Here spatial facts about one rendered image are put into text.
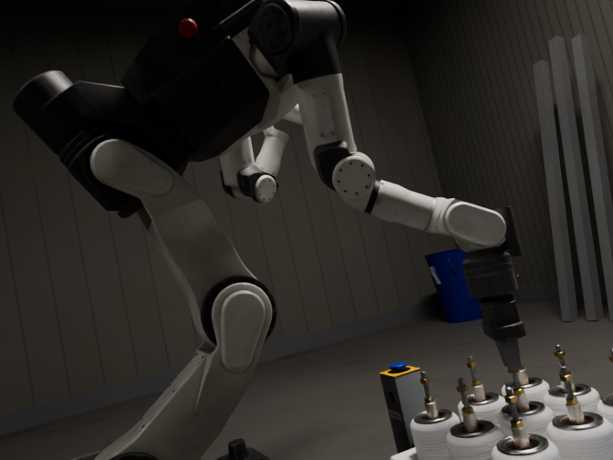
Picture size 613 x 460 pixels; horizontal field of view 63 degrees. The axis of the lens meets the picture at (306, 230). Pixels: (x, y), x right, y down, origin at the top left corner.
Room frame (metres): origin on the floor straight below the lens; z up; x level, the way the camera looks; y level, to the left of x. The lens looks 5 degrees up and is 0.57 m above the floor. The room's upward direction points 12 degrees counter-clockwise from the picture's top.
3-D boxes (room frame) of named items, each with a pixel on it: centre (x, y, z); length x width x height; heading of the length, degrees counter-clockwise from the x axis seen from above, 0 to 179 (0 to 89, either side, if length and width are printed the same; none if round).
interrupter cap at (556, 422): (0.85, -0.36, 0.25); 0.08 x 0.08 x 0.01
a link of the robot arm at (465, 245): (0.96, -0.33, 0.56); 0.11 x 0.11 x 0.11; 0
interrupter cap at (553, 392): (1.00, -0.43, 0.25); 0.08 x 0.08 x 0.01
